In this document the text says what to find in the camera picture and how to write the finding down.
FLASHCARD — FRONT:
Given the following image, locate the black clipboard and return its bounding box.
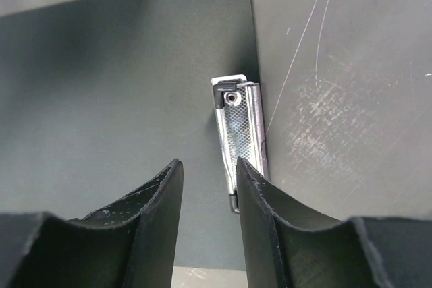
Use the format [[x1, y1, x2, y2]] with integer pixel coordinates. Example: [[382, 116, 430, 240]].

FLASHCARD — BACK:
[[1, 0, 259, 270]]

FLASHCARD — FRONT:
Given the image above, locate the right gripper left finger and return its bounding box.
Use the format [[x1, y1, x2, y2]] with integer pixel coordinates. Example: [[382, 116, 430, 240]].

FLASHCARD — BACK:
[[1, 160, 184, 287]]

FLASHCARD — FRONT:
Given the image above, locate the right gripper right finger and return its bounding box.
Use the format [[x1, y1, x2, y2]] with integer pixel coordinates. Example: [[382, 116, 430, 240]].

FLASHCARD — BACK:
[[237, 159, 431, 287]]

